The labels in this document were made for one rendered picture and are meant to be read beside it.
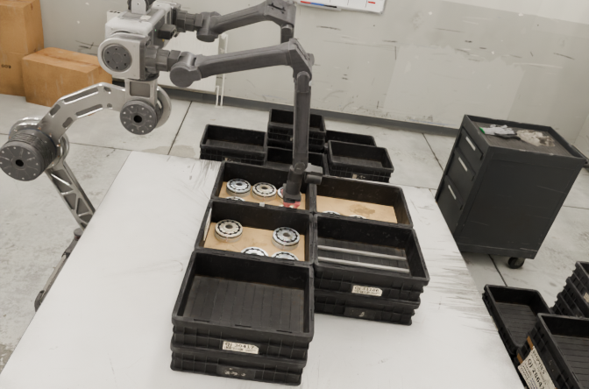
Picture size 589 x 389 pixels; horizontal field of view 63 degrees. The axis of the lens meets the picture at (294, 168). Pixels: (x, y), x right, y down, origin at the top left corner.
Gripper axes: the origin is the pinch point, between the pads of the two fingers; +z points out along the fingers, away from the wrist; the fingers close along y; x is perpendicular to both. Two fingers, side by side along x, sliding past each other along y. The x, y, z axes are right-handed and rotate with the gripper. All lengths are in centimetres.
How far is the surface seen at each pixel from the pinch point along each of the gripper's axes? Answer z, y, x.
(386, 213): 2.4, 8.7, -45.8
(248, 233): 5.1, -11.0, 15.4
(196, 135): 88, 228, 43
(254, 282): 4.8, -37.5, 14.0
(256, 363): 10, -65, 14
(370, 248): 3.2, -15.7, -32.2
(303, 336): -5, -68, 3
